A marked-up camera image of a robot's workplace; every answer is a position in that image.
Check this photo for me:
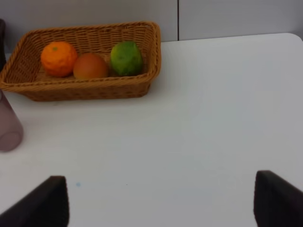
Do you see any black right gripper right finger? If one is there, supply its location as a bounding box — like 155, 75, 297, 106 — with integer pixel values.
253, 170, 303, 227

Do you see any purple translucent cup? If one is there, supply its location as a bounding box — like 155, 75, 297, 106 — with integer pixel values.
0, 91, 24, 152

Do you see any red peach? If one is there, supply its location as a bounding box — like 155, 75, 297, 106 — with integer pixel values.
73, 53, 109, 79

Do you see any orange tangerine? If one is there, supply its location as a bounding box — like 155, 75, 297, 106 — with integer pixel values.
40, 41, 78, 78

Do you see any orange wicker basket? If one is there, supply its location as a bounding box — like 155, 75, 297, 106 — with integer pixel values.
0, 21, 161, 102

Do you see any dark brown wicker basket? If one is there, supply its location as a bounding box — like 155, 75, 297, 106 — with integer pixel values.
0, 19, 6, 71

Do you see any green mango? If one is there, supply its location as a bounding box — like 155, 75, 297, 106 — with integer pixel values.
110, 41, 143, 77

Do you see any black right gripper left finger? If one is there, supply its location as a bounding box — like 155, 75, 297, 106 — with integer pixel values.
0, 176, 70, 227

